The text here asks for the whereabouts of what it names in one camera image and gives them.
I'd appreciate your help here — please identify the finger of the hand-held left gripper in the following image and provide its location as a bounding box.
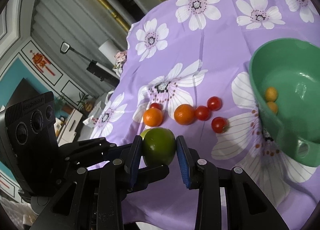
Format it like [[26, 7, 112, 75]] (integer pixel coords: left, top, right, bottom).
[[59, 137, 133, 168], [135, 165, 170, 192]]

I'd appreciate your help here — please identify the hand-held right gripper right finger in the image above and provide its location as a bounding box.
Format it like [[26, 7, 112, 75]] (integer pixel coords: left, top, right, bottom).
[[176, 135, 290, 230]]

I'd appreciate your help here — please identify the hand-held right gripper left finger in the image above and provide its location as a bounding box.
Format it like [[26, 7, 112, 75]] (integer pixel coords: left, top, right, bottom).
[[31, 135, 143, 230]]

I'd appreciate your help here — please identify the green jujube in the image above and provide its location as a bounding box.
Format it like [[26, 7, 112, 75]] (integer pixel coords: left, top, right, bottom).
[[139, 129, 152, 141], [142, 127, 177, 167]]

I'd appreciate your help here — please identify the mandarin orange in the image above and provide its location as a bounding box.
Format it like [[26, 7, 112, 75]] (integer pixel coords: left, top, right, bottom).
[[174, 104, 196, 125], [143, 107, 164, 127]]

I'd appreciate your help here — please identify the green plastic bowl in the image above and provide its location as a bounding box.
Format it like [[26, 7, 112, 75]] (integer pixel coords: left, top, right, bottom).
[[249, 38, 320, 168]]

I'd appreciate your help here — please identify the white plastic bag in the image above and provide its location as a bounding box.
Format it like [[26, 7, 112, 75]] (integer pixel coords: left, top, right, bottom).
[[83, 91, 115, 128]]

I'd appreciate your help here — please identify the white cabinet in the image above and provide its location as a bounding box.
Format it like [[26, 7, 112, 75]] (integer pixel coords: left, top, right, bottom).
[[56, 108, 84, 145]]

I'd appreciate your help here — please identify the dark television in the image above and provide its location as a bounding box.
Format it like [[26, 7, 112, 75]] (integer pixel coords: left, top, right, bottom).
[[7, 78, 42, 108]]

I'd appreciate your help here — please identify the potted plant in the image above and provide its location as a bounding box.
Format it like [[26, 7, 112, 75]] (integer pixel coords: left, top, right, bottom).
[[76, 93, 90, 110]]

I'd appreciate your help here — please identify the black phone stand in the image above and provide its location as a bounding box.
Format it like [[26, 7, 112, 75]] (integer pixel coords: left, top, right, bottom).
[[60, 42, 120, 83]]

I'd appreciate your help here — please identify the pink floral cloth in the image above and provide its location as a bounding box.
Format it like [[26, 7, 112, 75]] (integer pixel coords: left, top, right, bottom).
[[114, 50, 127, 70]]

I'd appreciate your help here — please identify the white cylinder lamp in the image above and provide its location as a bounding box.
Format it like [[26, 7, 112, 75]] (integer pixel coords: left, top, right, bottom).
[[98, 40, 118, 58]]

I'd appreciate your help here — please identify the yellow kumquat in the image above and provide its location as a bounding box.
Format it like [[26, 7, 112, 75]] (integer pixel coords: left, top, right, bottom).
[[265, 87, 278, 102], [266, 101, 278, 115]]

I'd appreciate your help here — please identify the purple floral tablecloth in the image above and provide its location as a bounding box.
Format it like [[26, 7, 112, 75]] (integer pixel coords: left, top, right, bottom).
[[89, 0, 320, 230]]

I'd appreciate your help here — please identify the red knot wall ornament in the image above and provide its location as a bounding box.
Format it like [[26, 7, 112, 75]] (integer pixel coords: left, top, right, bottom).
[[29, 49, 56, 77]]

